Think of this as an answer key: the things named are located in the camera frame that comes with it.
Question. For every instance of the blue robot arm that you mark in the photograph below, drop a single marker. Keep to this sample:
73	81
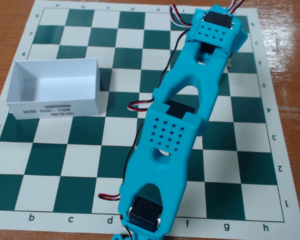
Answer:
170	140

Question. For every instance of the white cardboard box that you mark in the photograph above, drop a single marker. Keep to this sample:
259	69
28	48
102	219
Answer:
62	85

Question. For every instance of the green white chessboard mat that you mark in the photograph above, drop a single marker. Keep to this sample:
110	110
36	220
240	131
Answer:
90	155

